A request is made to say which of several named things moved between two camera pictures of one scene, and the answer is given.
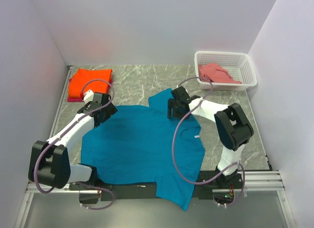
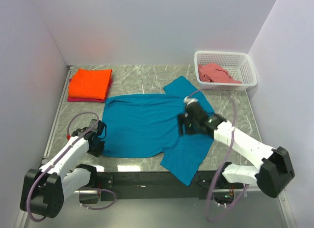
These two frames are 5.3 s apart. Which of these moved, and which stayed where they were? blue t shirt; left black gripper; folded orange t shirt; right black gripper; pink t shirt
Moved: left black gripper; right black gripper; blue t shirt
Stayed: pink t shirt; folded orange t shirt
